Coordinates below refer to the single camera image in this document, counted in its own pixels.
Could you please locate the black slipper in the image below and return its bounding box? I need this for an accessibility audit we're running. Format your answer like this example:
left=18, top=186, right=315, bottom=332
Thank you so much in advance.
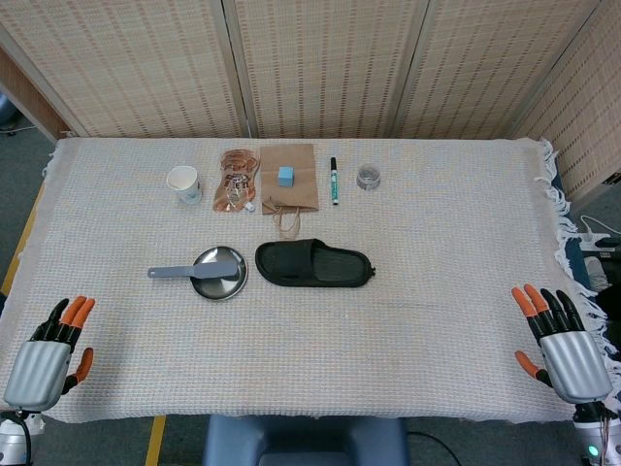
left=254, top=238, right=378, bottom=288

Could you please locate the white paper cup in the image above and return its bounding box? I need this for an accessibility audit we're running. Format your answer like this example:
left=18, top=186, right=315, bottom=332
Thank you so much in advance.
left=166, top=165, right=204, bottom=206

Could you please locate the woven bamboo screen panel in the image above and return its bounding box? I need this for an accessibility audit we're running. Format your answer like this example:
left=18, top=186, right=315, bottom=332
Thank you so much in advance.
left=511, top=0, right=621, bottom=201
left=223, top=0, right=431, bottom=140
left=392, top=0, right=607, bottom=140
left=0, top=0, right=248, bottom=140

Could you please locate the round steel plate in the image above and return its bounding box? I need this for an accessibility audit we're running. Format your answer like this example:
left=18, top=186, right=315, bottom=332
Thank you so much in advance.
left=192, top=246, right=249, bottom=302

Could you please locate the orange clear snack bag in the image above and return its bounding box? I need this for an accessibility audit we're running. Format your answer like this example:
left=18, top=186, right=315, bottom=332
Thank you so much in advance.
left=212, top=149, right=261, bottom=214

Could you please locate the white power strip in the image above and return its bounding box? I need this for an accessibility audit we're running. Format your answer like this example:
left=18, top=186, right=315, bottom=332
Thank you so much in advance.
left=579, top=216, right=621, bottom=253

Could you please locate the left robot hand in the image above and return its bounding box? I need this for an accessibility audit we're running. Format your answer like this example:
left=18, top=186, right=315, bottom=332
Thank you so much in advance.
left=2, top=295, right=97, bottom=409

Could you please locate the brown paper bag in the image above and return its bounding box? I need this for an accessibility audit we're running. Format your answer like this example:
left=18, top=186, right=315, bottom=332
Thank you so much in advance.
left=260, top=143, right=321, bottom=240

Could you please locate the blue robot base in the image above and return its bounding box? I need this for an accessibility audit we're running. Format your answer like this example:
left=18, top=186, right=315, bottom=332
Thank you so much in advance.
left=202, top=415, right=409, bottom=466

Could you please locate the woven white tablecloth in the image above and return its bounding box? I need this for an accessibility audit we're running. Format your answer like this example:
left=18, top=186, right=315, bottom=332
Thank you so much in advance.
left=0, top=137, right=621, bottom=424

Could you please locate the clear round plastic jar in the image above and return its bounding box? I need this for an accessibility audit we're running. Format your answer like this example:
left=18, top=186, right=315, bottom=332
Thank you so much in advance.
left=356, top=164, right=382, bottom=191

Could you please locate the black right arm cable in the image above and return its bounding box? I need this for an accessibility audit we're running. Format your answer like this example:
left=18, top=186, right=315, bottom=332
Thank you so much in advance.
left=406, top=429, right=470, bottom=466

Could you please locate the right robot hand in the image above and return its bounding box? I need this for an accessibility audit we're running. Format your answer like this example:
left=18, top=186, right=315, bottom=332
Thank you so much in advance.
left=511, top=283, right=613, bottom=404

